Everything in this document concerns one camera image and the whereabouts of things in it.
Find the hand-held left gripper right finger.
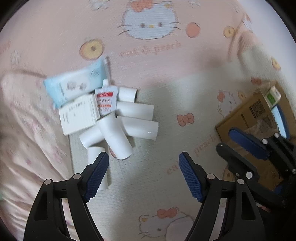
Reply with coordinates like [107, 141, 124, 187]
[179, 152, 264, 241]

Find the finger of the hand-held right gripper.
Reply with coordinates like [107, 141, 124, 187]
[228, 127, 293, 167]
[216, 142, 286, 206]

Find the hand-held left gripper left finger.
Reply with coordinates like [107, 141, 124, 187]
[23, 152, 110, 241]

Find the brown cardboard box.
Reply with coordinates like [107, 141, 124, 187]
[215, 81, 292, 193]

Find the pile of white paper rolls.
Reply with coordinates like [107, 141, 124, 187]
[79, 87, 154, 192]

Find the glossy white paper tube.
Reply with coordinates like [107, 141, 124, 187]
[117, 115, 159, 141]

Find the blue white packet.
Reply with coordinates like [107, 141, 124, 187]
[270, 104, 289, 139]

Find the green white small carton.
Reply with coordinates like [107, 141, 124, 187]
[264, 86, 282, 109]

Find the white cardboard carton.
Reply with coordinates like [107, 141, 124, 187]
[58, 94, 101, 136]

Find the red label spout pouch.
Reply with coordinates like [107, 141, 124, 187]
[94, 79, 119, 116]

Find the light blue wet wipes packet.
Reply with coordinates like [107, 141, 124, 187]
[43, 57, 111, 109]

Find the cat print pink mat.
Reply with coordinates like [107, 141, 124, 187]
[0, 0, 296, 241]

